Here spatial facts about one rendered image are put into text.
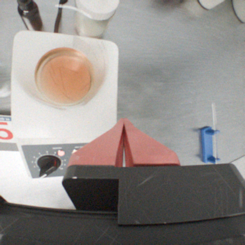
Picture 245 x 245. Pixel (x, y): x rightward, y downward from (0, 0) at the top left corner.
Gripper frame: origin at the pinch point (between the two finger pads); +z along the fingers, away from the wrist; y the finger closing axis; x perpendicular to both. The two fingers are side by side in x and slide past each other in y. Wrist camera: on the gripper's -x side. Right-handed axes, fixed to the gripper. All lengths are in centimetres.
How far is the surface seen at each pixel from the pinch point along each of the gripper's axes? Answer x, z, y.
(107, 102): 0.1, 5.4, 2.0
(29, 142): 3.5, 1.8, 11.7
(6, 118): 1.7, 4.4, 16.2
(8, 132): 4.4, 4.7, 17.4
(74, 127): 1.9, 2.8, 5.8
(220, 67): 0.4, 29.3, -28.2
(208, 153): 20.2, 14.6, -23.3
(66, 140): 4.3, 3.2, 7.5
